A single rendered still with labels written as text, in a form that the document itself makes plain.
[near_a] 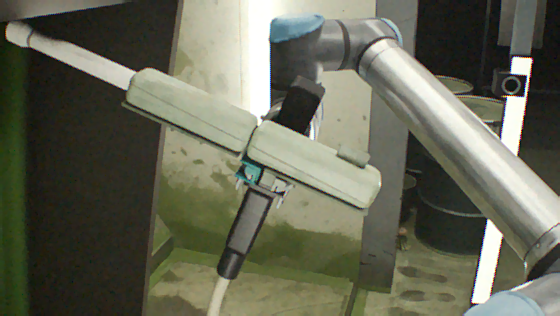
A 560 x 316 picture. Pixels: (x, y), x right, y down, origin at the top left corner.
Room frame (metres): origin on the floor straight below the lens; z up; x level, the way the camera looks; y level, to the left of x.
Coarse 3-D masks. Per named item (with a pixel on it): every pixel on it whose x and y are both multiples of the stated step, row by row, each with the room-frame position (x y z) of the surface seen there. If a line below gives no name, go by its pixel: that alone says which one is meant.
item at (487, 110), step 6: (462, 102) 3.02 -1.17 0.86; (468, 102) 3.03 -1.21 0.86; (474, 102) 3.03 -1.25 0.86; (480, 102) 3.03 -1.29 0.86; (486, 102) 3.02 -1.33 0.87; (492, 102) 3.02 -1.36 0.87; (474, 108) 2.89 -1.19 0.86; (480, 108) 2.89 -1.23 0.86; (486, 108) 2.89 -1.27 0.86; (492, 108) 2.89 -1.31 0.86; (498, 108) 2.90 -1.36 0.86; (474, 114) 2.76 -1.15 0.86; (480, 114) 2.75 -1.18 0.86; (486, 114) 2.75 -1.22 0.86; (492, 114) 2.76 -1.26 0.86; (498, 114) 2.76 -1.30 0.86
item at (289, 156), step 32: (32, 32) 0.59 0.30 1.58; (96, 64) 0.57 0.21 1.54; (128, 96) 0.55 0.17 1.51; (160, 96) 0.55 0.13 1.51; (192, 96) 0.55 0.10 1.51; (192, 128) 0.54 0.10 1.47; (224, 128) 0.53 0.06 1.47; (256, 128) 0.54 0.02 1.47; (256, 160) 0.53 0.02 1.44; (288, 160) 0.52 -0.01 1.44; (320, 160) 0.51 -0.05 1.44; (352, 160) 0.52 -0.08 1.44; (256, 192) 0.53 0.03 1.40; (320, 192) 0.51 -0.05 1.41; (352, 192) 0.50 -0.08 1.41; (256, 224) 0.53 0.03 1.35; (224, 256) 0.55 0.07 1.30
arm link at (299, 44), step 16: (288, 16) 0.84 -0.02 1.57; (304, 16) 0.82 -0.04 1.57; (320, 16) 0.83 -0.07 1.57; (272, 32) 0.83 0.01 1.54; (288, 32) 0.81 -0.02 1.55; (304, 32) 0.80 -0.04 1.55; (320, 32) 0.83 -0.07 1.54; (336, 32) 0.84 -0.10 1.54; (272, 48) 0.83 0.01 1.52; (288, 48) 0.81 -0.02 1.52; (304, 48) 0.81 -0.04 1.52; (320, 48) 0.82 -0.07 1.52; (336, 48) 0.83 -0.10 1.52; (272, 64) 0.83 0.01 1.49; (288, 64) 0.81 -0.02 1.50; (304, 64) 0.81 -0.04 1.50; (320, 64) 0.83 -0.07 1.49; (336, 64) 0.84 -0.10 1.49; (272, 80) 0.83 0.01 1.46; (288, 80) 0.81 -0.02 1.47; (320, 80) 0.83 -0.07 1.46
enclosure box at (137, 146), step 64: (0, 0) 0.40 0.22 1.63; (64, 0) 0.49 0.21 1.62; (128, 0) 0.62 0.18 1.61; (0, 64) 0.88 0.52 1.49; (64, 64) 0.86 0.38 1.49; (128, 64) 0.83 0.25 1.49; (0, 128) 0.89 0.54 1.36; (64, 128) 0.86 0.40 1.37; (128, 128) 0.83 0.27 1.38; (0, 192) 0.89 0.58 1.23; (64, 192) 0.86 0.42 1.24; (128, 192) 0.84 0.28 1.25; (0, 256) 0.89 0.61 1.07; (64, 256) 0.87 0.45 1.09; (128, 256) 0.84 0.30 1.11
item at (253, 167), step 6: (246, 156) 0.54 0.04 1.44; (246, 162) 0.53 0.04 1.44; (252, 162) 0.53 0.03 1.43; (258, 162) 0.54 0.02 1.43; (240, 168) 0.55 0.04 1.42; (246, 168) 0.53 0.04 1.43; (252, 168) 0.53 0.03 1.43; (258, 168) 0.53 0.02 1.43; (234, 174) 0.53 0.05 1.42; (240, 174) 0.53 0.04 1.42; (252, 174) 0.53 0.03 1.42; (258, 174) 0.53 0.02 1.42; (246, 180) 0.53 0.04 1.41; (252, 180) 0.53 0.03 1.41
